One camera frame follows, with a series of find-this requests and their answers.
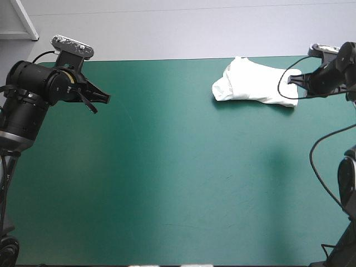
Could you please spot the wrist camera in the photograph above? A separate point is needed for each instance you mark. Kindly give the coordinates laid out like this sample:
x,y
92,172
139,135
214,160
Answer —
x,y
324,49
71,47

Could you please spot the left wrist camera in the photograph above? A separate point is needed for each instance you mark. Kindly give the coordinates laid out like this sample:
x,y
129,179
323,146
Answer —
x,y
71,47

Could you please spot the white furniture frame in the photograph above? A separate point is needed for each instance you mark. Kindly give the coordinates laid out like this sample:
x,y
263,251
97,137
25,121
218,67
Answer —
x,y
26,23

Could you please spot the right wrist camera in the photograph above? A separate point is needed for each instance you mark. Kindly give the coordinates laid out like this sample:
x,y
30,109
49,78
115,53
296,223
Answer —
x,y
324,49

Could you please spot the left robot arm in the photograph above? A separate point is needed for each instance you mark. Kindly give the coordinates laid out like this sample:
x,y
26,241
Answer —
x,y
27,83

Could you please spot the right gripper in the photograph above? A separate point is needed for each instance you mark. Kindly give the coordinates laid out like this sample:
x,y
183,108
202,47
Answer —
x,y
322,78

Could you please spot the white T-shirt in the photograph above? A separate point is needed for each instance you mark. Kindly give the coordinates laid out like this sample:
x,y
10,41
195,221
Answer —
x,y
250,83

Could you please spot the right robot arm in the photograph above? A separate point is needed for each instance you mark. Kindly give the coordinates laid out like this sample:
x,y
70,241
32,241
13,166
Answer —
x,y
348,55

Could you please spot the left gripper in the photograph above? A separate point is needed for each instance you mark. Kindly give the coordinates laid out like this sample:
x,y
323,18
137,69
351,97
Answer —
x,y
73,65

